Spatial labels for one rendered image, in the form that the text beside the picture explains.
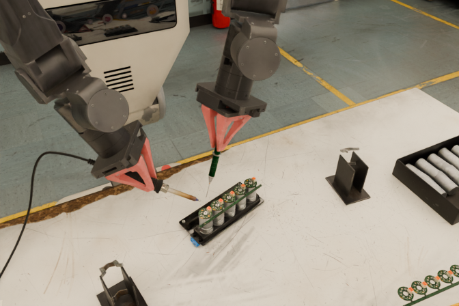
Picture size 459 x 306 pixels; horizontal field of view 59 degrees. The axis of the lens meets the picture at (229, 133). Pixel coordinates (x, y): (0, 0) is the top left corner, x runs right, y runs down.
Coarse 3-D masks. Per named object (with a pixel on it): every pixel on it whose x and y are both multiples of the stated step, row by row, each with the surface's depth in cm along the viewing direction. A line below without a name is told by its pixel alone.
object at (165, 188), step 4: (164, 184) 69; (168, 184) 69; (164, 188) 68; (168, 188) 69; (164, 192) 69; (172, 192) 69; (176, 192) 69; (180, 192) 69; (180, 196) 70; (184, 196) 70; (188, 196) 70; (192, 196) 70; (192, 200) 70
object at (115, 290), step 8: (112, 264) 62; (120, 264) 61; (104, 272) 60; (128, 280) 61; (104, 288) 62; (112, 288) 66; (120, 288) 66; (128, 288) 64; (136, 288) 66; (96, 296) 66; (104, 296) 65; (112, 296) 65; (120, 296) 65; (128, 296) 65; (136, 296) 62; (104, 304) 64; (112, 304) 60; (120, 304) 64; (128, 304) 64; (136, 304) 64; (144, 304) 64
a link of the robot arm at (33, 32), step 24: (0, 0) 45; (24, 0) 47; (0, 24) 48; (24, 24) 48; (48, 24) 51; (24, 48) 49; (48, 48) 52; (72, 48) 55; (48, 72) 54; (72, 72) 57
